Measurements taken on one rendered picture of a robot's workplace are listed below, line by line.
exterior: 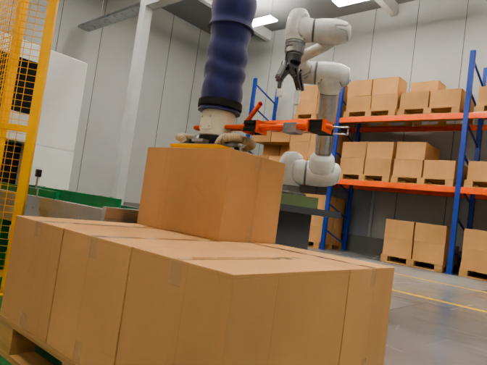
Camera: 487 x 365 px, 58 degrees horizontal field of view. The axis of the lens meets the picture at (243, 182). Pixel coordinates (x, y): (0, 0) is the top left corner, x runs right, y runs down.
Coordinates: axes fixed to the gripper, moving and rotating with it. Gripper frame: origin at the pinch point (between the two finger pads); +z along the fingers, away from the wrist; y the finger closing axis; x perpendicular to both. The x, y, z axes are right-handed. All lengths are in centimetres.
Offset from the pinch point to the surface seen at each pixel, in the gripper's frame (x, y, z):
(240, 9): -31, 6, -45
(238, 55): -31.0, 3.8, -22.8
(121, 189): -359, -162, 48
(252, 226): -11, 0, 60
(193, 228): -28, 21, 64
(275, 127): -2.4, 3.2, 14.2
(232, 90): -31.1, 3.9, -4.8
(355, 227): -367, -844, 62
